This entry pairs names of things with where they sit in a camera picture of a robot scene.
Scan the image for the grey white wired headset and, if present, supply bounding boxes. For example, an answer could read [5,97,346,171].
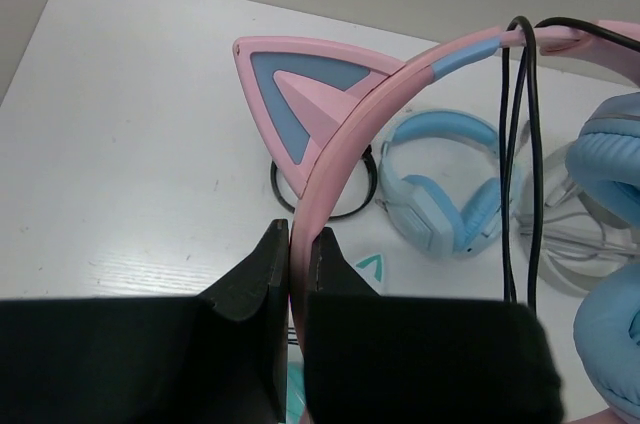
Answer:
[539,111,639,295]

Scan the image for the pink blue cat-ear headphones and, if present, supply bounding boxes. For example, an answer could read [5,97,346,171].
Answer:
[232,18,640,424]

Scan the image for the teal white cat-ear headphones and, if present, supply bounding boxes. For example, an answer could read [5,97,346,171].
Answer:
[285,254,386,424]

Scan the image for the light blue gaming headset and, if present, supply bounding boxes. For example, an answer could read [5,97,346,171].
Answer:
[375,107,526,261]

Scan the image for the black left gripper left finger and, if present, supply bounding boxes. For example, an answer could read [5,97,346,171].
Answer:
[1,220,289,423]

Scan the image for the small black on-ear headphones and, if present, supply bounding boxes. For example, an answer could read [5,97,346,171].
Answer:
[269,145,378,222]

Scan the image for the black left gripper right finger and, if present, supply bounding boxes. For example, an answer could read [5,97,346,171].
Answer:
[303,228,564,423]

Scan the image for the black headphone audio cable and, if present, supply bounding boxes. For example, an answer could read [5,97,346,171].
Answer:
[499,16,640,310]

